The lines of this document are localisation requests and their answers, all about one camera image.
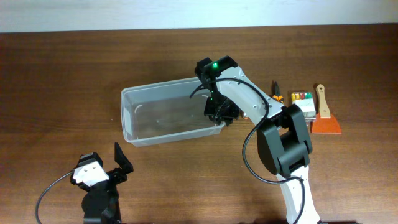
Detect wooden handled orange scraper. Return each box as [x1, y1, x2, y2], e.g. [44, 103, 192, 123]
[311, 84, 341, 134]

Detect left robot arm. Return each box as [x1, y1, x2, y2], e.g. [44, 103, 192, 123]
[70, 142, 134, 224]

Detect orange black long-nose pliers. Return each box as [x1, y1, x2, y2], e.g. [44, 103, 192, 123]
[272, 80, 284, 104]

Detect screwdriver bit set case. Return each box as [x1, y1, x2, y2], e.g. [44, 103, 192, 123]
[290, 91, 317, 124]

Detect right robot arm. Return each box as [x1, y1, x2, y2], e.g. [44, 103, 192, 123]
[195, 56, 321, 223]

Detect clear plastic container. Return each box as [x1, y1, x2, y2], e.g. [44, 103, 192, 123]
[121, 78, 226, 147]

